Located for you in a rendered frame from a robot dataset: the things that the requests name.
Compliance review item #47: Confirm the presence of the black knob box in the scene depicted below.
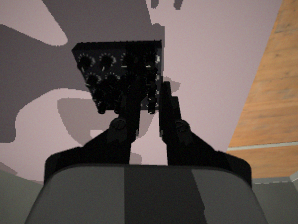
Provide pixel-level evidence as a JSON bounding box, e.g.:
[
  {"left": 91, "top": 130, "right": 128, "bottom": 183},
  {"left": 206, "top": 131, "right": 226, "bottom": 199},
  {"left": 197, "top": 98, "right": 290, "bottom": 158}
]
[{"left": 71, "top": 41, "right": 162, "bottom": 114}]

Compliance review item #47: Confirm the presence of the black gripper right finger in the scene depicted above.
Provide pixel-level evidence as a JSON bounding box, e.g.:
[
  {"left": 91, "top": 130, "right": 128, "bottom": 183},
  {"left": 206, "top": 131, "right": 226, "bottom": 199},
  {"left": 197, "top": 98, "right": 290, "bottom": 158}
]
[{"left": 158, "top": 81, "right": 252, "bottom": 188}]

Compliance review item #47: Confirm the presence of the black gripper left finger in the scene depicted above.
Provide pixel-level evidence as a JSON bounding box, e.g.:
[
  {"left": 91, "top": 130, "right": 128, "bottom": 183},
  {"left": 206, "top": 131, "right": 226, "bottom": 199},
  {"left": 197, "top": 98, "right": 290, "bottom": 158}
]
[{"left": 43, "top": 80, "right": 141, "bottom": 186}]

